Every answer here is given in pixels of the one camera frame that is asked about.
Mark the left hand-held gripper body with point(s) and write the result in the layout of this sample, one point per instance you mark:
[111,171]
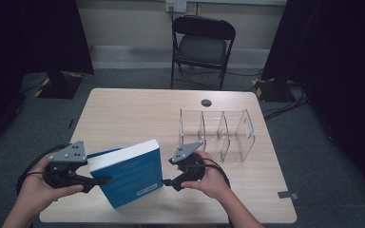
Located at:
[64,167]

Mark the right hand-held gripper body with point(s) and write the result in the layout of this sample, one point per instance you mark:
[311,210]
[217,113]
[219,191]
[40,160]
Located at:
[190,167]

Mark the blue book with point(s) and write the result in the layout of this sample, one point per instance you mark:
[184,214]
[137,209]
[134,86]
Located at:
[130,177]

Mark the person's right hand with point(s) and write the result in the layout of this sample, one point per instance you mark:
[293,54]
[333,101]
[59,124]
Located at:
[214,185]

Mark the person's left hand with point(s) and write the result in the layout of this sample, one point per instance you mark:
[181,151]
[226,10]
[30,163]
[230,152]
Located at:
[39,193]

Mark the clear acrylic divided organizer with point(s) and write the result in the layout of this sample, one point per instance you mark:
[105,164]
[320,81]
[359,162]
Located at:
[231,136]

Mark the round black table grommet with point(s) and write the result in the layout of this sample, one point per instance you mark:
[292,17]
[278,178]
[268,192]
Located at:
[206,103]

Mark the grey tape strip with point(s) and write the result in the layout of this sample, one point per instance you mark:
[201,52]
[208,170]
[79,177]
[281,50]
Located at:
[286,194]

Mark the black yellow striped stand base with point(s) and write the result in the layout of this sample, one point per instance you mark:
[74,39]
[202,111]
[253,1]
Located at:
[271,90]

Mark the black folding chair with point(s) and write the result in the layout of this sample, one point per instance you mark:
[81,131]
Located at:
[202,47]

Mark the dark curtain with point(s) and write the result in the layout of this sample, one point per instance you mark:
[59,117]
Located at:
[339,79]
[28,47]

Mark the white wall socket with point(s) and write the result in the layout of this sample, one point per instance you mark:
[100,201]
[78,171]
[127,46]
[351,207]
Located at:
[176,5]

